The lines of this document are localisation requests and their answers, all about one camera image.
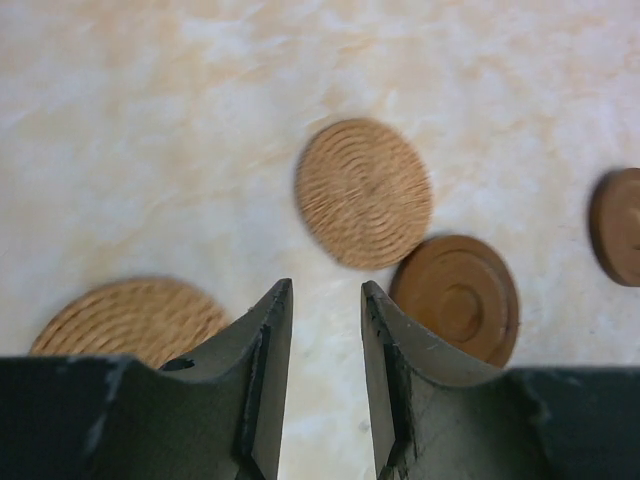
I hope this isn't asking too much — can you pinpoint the dark wooden coaster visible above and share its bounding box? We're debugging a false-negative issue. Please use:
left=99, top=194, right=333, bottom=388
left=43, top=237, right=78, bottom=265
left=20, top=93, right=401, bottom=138
left=389, top=235, right=520, bottom=368

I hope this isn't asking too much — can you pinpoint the brown wooden coaster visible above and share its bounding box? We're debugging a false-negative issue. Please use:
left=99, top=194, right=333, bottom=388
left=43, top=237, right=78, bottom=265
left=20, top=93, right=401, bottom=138
left=589, top=168, right=639, bottom=288

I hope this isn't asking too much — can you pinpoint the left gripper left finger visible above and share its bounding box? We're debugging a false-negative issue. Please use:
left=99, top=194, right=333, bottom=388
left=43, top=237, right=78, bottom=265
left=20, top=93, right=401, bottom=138
left=1, top=279, right=293, bottom=479

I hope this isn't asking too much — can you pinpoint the light woven rattan coaster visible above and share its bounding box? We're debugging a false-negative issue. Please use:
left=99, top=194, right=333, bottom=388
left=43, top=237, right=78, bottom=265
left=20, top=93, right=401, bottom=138
left=294, top=118, right=433, bottom=270

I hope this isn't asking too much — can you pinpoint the dark woven rattan coaster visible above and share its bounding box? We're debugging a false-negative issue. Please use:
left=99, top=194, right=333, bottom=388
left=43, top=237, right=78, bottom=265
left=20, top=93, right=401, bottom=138
left=30, top=276, right=232, bottom=368

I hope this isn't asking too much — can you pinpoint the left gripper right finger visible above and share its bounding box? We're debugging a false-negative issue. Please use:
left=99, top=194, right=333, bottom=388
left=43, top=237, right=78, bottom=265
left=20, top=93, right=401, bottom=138
left=361, top=281, right=639, bottom=479

